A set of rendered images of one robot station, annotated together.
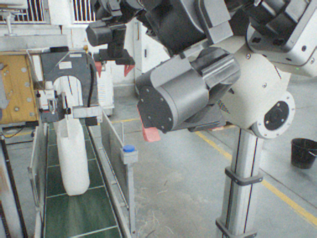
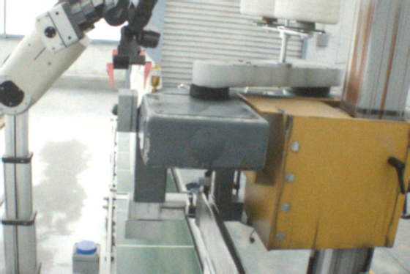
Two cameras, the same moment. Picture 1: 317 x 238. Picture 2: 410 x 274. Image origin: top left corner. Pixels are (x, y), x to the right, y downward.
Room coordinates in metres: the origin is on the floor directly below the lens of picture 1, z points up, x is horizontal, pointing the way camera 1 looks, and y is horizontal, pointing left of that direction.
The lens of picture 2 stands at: (2.32, 0.65, 1.52)
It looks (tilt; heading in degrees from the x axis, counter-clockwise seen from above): 15 degrees down; 190
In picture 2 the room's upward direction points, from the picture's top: 5 degrees clockwise
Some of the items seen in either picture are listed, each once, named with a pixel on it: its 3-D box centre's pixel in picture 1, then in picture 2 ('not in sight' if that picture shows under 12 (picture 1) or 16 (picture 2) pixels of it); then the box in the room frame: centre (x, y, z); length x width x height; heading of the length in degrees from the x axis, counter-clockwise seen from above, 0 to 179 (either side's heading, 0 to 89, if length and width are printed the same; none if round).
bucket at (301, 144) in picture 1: (303, 154); not in sight; (2.49, -1.62, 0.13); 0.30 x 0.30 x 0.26
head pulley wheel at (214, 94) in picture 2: (59, 49); (209, 91); (1.27, 0.47, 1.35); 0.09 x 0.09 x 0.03
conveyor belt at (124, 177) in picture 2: not in sight; (140, 150); (-1.35, -0.51, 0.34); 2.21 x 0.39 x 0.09; 21
